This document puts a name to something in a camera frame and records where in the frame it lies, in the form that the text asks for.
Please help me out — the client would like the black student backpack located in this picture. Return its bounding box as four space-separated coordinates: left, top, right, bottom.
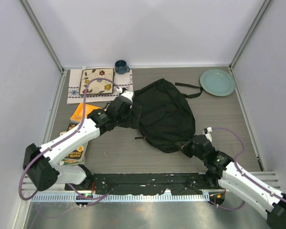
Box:
116 78 203 154

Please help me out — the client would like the treehouse paperback book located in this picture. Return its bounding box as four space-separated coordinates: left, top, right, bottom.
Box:
65 142 88 161

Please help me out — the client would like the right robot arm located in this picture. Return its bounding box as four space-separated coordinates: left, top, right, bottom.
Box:
180 135 286 229

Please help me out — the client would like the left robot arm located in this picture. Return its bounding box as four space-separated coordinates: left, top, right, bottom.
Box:
23 91 134 191

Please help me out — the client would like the white embroidered cloth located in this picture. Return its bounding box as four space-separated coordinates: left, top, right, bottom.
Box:
67 67 133 104

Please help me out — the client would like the floral square trivet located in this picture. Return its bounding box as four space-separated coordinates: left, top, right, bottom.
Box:
79 68 114 95

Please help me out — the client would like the dark blue mug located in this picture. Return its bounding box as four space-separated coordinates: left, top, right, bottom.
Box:
114 60 130 74

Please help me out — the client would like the orange paperback book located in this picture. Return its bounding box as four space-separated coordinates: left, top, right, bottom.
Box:
70 103 100 124

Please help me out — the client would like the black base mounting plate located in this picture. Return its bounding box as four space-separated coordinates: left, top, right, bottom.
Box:
74 173 221 196

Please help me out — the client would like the green white book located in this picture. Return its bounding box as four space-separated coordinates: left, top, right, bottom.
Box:
59 131 86 167

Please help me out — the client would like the light teal plate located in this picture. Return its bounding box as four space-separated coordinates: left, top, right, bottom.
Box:
200 69 236 97

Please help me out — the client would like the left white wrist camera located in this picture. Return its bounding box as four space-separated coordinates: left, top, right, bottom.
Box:
117 88 134 103

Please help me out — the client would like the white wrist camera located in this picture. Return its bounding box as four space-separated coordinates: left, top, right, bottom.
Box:
117 88 134 103
204 127 213 142

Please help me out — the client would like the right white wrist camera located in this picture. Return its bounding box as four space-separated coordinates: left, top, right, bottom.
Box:
204 127 213 142

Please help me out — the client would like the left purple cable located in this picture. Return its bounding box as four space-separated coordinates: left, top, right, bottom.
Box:
18 77 126 208

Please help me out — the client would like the purple cable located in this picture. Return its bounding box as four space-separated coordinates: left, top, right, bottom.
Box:
18 77 126 208
204 126 286 212

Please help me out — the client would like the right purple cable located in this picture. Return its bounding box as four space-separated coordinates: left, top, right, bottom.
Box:
204 126 286 212

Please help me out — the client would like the white slotted cable duct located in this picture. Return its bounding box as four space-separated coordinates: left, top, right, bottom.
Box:
32 191 210 203

